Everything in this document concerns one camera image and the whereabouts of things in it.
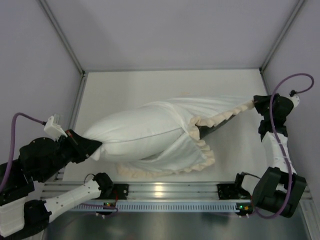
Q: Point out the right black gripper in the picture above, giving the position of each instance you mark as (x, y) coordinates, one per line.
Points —
(261, 105)

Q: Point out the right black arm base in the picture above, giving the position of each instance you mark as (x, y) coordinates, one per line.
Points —
(229, 191)

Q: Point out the white pillowcase with cream ruffle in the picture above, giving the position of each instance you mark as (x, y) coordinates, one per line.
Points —
(189, 152)

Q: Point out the left aluminium frame post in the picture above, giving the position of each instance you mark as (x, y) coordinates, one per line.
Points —
(61, 35)

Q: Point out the aluminium mounting rail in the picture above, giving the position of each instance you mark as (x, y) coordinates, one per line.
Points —
(173, 190)

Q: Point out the aluminium frame post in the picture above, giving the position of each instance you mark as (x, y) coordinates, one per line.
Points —
(61, 35)
(284, 30)

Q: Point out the white pillow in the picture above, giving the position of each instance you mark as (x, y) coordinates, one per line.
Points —
(134, 135)

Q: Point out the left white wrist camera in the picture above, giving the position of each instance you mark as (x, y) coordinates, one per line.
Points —
(52, 127)

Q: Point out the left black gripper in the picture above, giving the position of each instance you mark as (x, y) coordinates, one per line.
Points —
(75, 146)

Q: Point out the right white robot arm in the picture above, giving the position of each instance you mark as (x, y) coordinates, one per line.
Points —
(280, 188)

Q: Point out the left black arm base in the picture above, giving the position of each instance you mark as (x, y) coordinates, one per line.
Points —
(119, 191)

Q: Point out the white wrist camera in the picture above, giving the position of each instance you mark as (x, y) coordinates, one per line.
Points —
(52, 127)
(294, 97)

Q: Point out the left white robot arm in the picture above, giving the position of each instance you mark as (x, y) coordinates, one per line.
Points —
(21, 216)

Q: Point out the right aluminium frame post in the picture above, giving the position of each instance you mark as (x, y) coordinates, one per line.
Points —
(284, 30)

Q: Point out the perforated grey cable duct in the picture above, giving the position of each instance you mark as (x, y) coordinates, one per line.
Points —
(165, 206)

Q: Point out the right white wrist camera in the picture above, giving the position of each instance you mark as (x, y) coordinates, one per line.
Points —
(294, 97)

